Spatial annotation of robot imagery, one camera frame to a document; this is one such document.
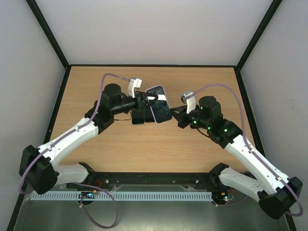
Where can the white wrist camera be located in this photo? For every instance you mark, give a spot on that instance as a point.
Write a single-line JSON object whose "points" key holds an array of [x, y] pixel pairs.
{"points": [[134, 83], [190, 101]]}

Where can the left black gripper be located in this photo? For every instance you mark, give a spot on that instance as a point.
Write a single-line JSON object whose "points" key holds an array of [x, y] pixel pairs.
{"points": [[140, 100]]}

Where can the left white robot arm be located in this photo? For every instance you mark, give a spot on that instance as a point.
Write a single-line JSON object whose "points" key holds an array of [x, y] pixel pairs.
{"points": [[40, 170]]}

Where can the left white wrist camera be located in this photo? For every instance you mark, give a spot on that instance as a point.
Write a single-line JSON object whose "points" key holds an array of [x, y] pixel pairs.
{"points": [[134, 83]]}

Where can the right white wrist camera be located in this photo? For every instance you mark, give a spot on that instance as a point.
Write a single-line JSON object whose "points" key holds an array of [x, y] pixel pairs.
{"points": [[190, 101]]}

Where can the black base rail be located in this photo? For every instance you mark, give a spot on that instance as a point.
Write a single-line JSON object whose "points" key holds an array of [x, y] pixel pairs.
{"points": [[199, 181]]}

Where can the grey slotted cable duct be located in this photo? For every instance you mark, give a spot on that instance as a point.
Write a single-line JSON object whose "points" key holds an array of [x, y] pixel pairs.
{"points": [[123, 196]]}

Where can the black bare phone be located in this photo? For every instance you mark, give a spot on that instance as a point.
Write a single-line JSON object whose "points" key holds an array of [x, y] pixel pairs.
{"points": [[137, 117]]}

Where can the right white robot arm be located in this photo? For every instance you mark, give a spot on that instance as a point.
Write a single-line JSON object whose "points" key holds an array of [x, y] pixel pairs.
{"points": [[274, 190]]}

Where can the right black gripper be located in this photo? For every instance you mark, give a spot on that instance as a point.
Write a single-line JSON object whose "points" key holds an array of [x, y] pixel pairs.
{"points": [[184, 115]]}

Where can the black metal frame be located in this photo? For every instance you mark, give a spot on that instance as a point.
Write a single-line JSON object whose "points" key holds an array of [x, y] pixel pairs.
{"points": [[237, 68]]}

